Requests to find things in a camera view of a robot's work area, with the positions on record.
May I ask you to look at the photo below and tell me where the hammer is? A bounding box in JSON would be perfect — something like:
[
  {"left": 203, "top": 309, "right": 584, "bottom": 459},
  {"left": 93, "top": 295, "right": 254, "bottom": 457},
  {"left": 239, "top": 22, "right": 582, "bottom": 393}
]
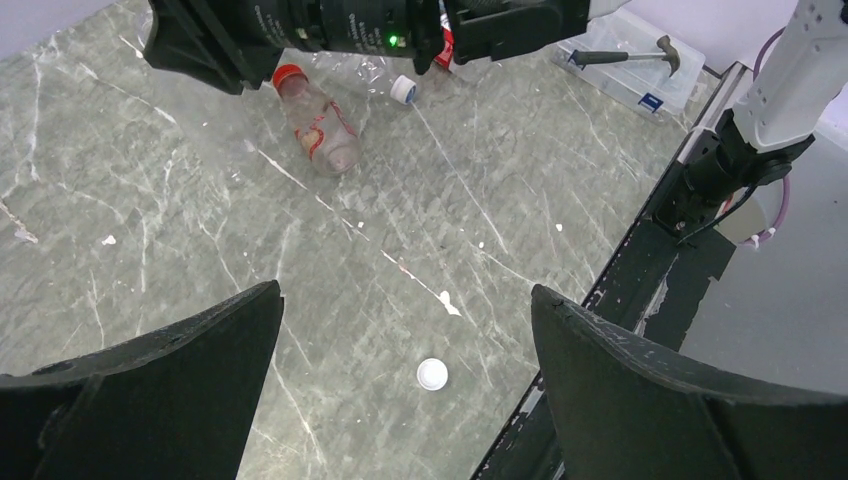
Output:
[{"left": 568, "top": 35, "right": 682, "bottom": 76}]

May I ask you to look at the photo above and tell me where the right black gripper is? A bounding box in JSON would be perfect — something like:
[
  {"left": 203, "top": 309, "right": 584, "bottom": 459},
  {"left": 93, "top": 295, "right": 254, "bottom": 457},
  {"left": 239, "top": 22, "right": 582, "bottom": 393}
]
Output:
[{"left": 141, "top": 0, "right": 293, "bottom": 97}]

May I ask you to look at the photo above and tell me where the water bottle red label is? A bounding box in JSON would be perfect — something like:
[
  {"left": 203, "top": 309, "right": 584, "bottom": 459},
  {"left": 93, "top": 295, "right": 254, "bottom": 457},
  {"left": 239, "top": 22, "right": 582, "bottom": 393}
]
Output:
[{"left": 434, "top": 0, "right": 457, "bottom": 74}]

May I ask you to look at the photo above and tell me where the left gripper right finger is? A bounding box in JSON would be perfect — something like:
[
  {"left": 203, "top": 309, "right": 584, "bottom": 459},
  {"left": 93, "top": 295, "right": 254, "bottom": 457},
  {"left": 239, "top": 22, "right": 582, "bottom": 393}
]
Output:
[{"left": 531, "top": 285, "right": 847, "bottom": 479}]

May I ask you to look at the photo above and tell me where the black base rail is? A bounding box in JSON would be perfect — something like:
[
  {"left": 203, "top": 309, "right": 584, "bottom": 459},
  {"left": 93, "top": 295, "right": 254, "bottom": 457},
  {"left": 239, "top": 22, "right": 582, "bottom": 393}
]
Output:
[{"left": 472, "top": 162, "right": 736, "bottom": 479}]

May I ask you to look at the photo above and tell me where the clear bottle blue white cap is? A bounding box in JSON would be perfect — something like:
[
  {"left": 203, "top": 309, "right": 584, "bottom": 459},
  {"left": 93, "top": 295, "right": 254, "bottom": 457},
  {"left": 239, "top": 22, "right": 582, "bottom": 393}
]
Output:
[{"left": 309, "top": 52, "right": 418, "bottom": 106}]

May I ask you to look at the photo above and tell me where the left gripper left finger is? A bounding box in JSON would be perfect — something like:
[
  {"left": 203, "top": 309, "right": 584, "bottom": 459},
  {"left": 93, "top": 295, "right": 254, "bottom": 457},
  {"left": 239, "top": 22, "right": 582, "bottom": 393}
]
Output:
[{"left": 1, "top": 280, "right": 284, "bottom": 479}]

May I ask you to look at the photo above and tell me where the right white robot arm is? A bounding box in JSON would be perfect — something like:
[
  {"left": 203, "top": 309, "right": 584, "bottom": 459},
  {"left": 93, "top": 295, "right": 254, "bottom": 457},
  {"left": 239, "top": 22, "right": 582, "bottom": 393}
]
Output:
[{"left": 143, "top": 1, "right": 847, "bottom": 242}]

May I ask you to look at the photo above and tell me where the clear plastic box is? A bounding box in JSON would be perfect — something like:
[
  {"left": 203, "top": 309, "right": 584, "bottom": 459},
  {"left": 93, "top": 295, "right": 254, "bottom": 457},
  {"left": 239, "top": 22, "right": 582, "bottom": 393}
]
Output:
[{"left": 551, "top": 9, "right": 705, "bottom": 123}]

